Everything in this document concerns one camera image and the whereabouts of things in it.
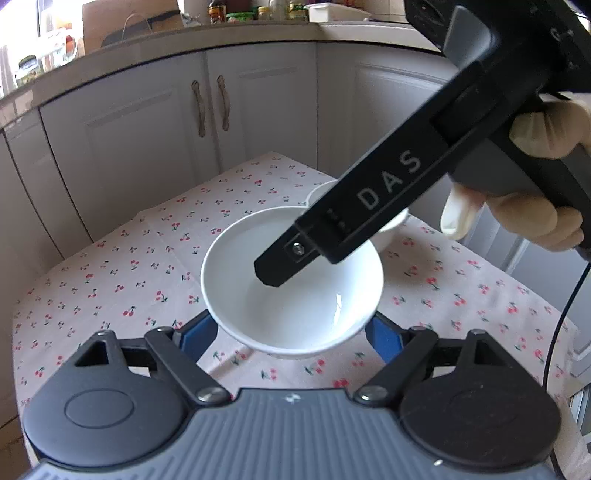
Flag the white bowl pink flower front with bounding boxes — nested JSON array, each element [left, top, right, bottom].
[[200, 206, 384, 358]]

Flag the white bowl pink flower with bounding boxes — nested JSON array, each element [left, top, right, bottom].
[[305, 178, 411, 252], [200, 206, 384, 358]]

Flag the white bowl pink flower back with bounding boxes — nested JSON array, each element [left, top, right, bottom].
[[305, 178, 411, 252]]

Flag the white kitchen cabinets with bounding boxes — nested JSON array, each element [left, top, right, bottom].
[[1, 24, 583, 449]]

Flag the right gloved hand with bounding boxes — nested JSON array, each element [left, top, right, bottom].
[[440, 100, 590, 252]]

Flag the cherry print tablecloth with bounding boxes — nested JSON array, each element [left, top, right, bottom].
[[13, 153, 577, 406]]

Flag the white plastic container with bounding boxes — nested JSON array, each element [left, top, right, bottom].
[[304, 2, 373, 23]]

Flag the brown cardboard box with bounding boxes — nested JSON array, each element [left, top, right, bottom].
[[82, 0, 183, 54]]

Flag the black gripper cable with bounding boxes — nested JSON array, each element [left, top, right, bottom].
[[542, 262, 591, 402]]

